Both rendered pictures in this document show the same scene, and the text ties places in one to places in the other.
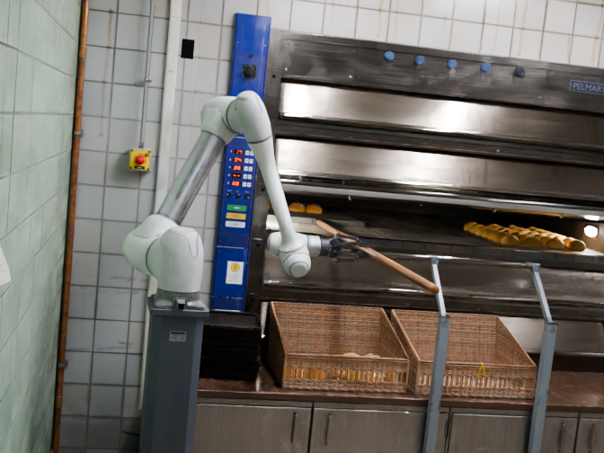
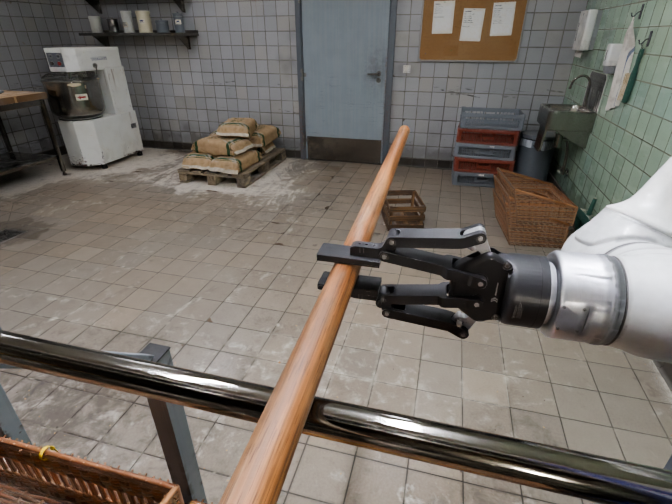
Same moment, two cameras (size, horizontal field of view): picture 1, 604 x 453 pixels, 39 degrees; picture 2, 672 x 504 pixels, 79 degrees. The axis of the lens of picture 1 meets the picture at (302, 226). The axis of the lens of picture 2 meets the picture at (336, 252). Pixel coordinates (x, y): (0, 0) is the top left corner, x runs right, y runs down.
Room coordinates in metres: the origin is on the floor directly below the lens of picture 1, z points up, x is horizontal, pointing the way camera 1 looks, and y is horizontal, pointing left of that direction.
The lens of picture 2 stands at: (3.86, -0.12, 1.43)
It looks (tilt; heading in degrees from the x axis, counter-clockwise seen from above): 28 degrees down; 206
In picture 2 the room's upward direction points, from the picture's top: straight up
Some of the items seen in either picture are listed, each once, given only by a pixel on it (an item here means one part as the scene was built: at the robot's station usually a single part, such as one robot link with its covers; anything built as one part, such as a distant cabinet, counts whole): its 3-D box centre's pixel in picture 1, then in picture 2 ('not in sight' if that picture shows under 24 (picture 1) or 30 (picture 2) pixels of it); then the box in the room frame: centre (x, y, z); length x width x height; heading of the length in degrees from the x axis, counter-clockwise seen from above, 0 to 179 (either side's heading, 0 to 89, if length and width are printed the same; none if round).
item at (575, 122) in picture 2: not in sight; (561, 128); (-0.36, 0.09, 0.71); 0.47 x 0.36 x 0.91; 11
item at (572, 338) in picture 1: (439, 329); not in sight; (4.12, -0.72, 0.76); 1.79 x 0.11 x 0.19; 101
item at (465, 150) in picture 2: not in sight; (483, 147); (-0.77, -0.58, 0.38); 0.60 x 0.40 x 0.16; 99
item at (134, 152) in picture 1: (139, 159); not in sight; (3.81, 0.75, 1.46); 0.10 x 0.07 x 0.10; 101
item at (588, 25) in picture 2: not in sight; (585, 34); (-0.87, 0.12, 1.44); 0.28 x 0.11 x 0.38; 11
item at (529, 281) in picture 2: (330, 247); (495, 286); (3.46, -0.12, 1.20); 0.09 x 0.07 x 0.08; 102
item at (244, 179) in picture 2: not in sight; (236, 163); (0.02, -3.27, 0.07); 1.20 x 0.80 x 0.14; 11
